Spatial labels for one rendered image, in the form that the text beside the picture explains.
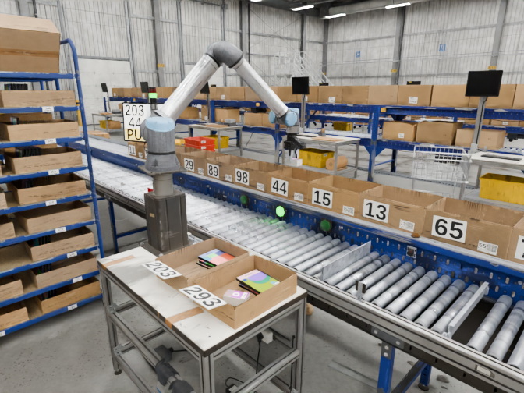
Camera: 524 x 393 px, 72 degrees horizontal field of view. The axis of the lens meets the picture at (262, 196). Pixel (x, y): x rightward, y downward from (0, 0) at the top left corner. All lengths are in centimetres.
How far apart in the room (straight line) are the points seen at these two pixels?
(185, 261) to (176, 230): 24
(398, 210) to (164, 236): 131
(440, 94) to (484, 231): 495
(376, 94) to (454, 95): 137
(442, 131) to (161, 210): 524
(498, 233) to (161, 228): 169
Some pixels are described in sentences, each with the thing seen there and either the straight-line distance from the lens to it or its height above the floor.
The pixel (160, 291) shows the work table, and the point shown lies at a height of 75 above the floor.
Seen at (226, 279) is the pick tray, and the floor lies 78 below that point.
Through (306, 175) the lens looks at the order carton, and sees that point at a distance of 283.
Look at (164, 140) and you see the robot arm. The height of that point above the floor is 138.
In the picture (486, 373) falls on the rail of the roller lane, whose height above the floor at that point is 70.
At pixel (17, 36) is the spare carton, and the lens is 273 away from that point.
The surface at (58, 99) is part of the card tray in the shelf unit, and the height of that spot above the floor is 158.
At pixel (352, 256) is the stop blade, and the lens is 204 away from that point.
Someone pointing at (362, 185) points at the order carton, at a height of 102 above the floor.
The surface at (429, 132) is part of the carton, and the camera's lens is 661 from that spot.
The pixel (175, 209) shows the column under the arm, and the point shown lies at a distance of 210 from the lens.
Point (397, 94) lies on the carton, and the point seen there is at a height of 156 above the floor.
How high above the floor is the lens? 164
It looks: 16 degrees down
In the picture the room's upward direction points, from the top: straight up
